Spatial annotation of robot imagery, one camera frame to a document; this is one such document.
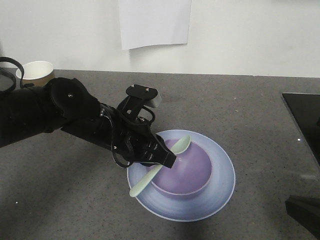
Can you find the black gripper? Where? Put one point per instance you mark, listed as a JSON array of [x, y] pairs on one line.
[[131, 139]]

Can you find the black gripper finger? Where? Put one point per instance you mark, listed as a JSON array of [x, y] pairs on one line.
[[306, 211]]

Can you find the pale green plastic spoon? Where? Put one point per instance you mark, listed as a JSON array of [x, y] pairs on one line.
[[178, 148]]

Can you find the lilac plastic bowl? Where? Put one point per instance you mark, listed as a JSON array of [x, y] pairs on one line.
[[188, 177]]

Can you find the brown paper cup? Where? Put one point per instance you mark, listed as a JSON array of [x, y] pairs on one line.
[[37, 73]]

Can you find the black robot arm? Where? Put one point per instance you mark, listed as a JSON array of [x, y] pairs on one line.
[[66, 104]]

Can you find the light blue plate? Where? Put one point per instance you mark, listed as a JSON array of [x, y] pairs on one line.
[[211, 200]]

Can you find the black induction cooktop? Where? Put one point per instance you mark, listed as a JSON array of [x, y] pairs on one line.
[[304, 109]]

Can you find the white paper sheet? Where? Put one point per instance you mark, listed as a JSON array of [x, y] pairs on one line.
[[146, 23]]

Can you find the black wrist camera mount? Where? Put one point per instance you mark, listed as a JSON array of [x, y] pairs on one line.
[[149, 95]]

